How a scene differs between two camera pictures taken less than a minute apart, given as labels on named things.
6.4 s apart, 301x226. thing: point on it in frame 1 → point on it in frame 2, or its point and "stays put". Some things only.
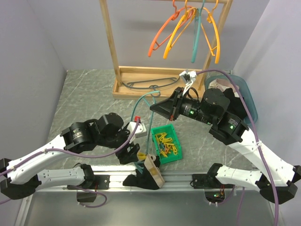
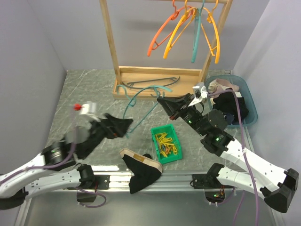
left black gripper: x=126 y=157 → x=117 y=127
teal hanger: x=155 y=93 → x=173 y=83
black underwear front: x=236 y=107 stays put
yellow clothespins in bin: x=166 y=141 stays put
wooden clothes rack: x=153 y=82 stays put
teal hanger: x=154 y=94 → x=132 y=102
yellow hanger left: x=190 y=12 stays put
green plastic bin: x=167 y=144 stays put
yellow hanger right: x=211 y=16 stays put
